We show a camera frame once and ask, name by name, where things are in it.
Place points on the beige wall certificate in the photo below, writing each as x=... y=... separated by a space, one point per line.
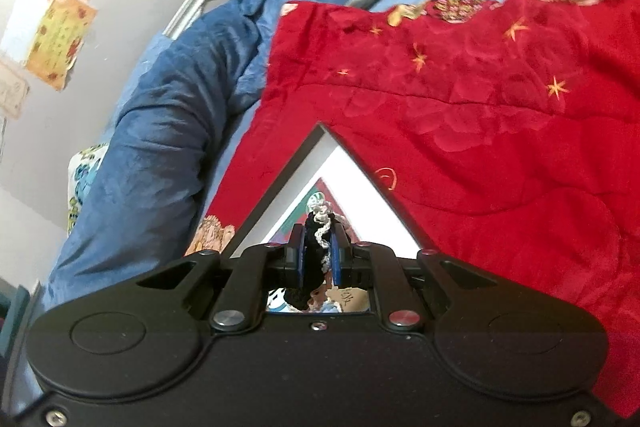
x=11 y=89

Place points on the black crochet scrunchie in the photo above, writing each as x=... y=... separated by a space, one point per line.
x=316 y=252

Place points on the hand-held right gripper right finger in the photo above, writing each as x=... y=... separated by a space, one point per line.
x=338 y=257

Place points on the cartoon print pillow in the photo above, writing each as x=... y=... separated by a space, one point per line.
x=82 y=187

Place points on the yellow orange wall poster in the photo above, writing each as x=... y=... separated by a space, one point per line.
x=60 y=42

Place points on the red printed blanket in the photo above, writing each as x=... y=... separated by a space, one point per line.
x=475 y=157

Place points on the black cardboard box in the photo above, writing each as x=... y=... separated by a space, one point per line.
x=300 y=167

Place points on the blue velvet duvet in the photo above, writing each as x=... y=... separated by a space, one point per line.
x=165 y=132

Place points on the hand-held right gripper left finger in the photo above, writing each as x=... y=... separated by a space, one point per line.
x=301 y=257

